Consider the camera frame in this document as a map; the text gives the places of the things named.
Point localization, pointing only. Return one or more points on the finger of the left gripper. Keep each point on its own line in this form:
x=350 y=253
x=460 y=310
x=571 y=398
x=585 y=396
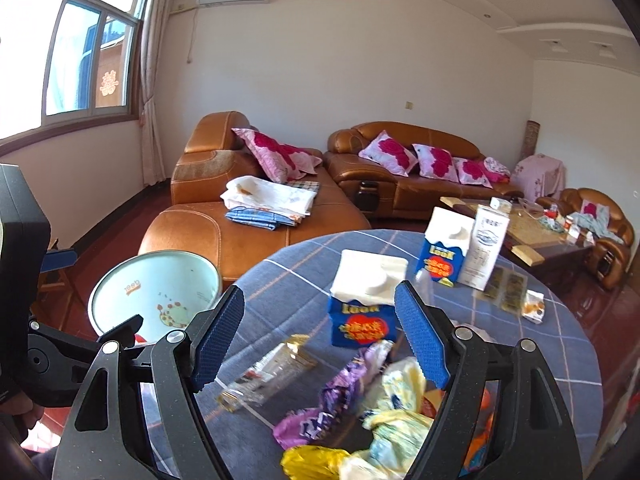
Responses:
x=124 y=333
x=58 y=259

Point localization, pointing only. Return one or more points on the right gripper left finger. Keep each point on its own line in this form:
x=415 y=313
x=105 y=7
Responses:
x=183 y=362

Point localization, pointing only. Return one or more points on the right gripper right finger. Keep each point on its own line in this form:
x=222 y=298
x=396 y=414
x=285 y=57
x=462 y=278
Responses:
x=456 y=360

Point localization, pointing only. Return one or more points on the yellow plastic wrapper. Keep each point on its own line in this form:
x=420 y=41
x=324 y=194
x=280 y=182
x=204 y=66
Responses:
x=392 y=411

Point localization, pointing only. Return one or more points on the clear gold snack wrapper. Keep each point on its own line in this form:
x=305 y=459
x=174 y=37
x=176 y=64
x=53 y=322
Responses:
x=275 y=371

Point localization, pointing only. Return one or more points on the blue look carton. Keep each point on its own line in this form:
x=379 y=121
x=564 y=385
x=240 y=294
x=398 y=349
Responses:
x=361 y=305
x=446 y=242

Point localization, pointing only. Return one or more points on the wooden chair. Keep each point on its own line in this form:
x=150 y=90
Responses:
x=56 y=283

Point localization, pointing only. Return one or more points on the green seaweed packet left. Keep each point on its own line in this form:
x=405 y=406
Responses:
x=494 y=288

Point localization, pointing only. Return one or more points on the green seaweed packet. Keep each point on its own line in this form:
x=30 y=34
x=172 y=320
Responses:
x=494 y=288
x=514 y=291

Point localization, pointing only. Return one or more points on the orange snack wrapper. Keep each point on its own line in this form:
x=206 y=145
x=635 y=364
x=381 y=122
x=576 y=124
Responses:
x=474 y=458

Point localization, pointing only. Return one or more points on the small orange juice box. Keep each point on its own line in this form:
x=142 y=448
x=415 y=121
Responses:
x=533 y=306

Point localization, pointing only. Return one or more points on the green seaweed packet right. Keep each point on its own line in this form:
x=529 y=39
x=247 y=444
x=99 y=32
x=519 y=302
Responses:
x=514 y=291

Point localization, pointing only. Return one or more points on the purple candy wrapper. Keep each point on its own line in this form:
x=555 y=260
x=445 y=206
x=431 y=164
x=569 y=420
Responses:
x=338 y=398

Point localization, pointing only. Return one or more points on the white pure milk carton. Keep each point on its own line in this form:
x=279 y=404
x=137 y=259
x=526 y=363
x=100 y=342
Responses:
x=486 y=240

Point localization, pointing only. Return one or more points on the brown leather chaise sofa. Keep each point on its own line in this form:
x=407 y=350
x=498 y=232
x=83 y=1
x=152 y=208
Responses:
x=215 y=215

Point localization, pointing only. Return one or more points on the wooden coffee table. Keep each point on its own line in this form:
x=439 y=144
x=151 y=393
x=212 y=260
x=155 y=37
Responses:
x=552 y=257

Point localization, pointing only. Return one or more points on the gold foil wrapper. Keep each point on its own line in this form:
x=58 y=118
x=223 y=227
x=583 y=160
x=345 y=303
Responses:
x=313 y=462

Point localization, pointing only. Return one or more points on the white tissue box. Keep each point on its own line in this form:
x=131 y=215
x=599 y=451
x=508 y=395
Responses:
x=500 y=204

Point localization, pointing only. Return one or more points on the blue plaid folded cloth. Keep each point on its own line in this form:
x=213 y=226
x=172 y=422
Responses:
x=259 y=218

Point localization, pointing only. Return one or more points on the brown leather armchair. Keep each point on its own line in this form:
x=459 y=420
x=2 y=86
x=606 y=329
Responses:
x=613 y=235

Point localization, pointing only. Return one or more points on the white stained folded cloth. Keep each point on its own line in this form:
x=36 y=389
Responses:
x=254 y=193

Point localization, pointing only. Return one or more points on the pink blanket on sofa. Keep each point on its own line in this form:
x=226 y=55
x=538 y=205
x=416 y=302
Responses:
x=495 y=171

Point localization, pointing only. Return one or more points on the brown leather long sofa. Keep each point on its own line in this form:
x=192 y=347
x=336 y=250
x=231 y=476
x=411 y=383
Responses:
x=380 y=194

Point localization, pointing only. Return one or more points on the pink cloth covered stand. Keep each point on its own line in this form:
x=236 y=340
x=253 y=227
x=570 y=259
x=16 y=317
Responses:
x=539 y=176

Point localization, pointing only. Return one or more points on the pink pillow on chaise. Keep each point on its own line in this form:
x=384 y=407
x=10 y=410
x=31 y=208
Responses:
x=281 y=163

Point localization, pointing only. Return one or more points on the beige curtain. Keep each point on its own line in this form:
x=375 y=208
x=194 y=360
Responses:
x=155 y=19

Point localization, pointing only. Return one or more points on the window with wooden frame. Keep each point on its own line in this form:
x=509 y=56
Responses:
x=67 y=65

